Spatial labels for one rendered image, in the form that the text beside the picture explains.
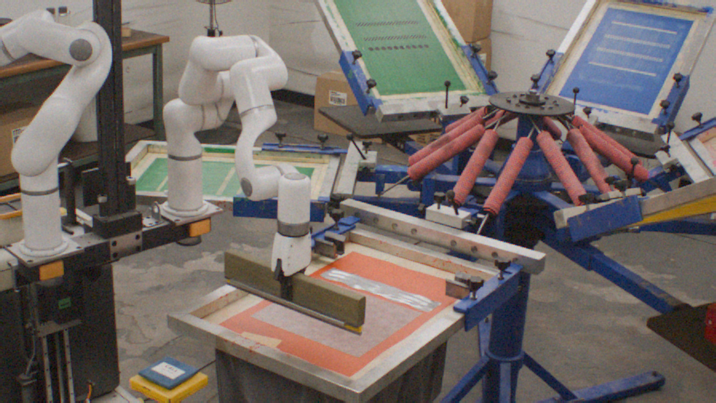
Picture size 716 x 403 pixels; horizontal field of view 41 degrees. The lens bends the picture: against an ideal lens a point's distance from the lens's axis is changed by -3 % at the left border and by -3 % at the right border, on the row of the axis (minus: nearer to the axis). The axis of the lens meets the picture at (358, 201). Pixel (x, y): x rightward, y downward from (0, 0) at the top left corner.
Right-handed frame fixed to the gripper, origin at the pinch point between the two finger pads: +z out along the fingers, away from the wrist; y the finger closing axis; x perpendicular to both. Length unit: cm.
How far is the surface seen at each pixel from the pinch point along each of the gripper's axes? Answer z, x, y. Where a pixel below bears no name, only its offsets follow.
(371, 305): 14.5, 4.8, -29.1
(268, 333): 14.6, -6.8, -0.1
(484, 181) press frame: 9, -10, -122
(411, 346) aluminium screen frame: 10.7, 27.9, -11.2
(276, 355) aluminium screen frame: 10.9, 5.3, 12.4
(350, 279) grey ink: 14.1, -8.3, -38.0
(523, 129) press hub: -12, 0, -127
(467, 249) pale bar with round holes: 9, 12, -68
